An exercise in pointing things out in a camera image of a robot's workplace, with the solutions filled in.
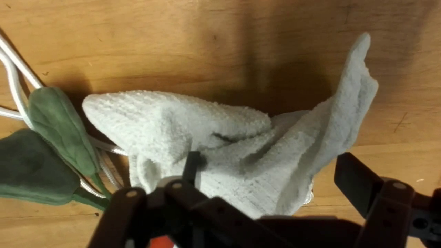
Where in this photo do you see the white terry towel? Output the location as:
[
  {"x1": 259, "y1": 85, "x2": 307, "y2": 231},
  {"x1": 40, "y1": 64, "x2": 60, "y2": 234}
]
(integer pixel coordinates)
[{"x1": 81, "y1": 31, "x2": 380, "y2": 218}]

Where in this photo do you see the orange plush ball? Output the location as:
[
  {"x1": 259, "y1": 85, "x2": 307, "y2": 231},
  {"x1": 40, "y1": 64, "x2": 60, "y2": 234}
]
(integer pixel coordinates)
[{"x1": 147, "y1": 234, "x2": 179, "y2": 248}]

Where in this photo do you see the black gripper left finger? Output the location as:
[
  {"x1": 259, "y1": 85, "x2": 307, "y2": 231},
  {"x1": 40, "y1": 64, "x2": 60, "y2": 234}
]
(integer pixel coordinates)
[{"x1": 86, "y1": 150, "x2": 277, "y2": 248}]

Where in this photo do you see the thin white cord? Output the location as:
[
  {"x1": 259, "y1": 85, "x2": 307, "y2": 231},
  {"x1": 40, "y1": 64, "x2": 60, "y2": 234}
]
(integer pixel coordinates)
[{"x1": 0, "y1": 32, "x2": 129, "y2": 194}]

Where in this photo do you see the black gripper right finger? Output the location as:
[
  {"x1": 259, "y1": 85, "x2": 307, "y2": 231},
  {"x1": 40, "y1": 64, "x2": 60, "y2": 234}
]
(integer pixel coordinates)
[{"x1": 333, "y1": 151, "x2": 441, "y2": 248}]

